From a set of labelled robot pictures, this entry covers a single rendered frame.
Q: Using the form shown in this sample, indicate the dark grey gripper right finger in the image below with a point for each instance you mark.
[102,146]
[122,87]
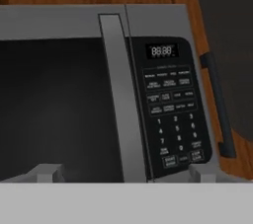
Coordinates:
[207,175]

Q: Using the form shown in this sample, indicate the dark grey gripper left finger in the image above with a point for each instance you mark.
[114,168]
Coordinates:
[44,174]

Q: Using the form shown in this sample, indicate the wooden cupboard door, dark panel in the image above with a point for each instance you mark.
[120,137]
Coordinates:
[242,162]

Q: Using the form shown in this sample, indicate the microwave door with dark window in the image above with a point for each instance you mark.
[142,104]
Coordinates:
[49,103]

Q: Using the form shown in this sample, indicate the silver microwave oven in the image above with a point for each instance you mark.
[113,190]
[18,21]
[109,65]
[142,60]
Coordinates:
[164,24]

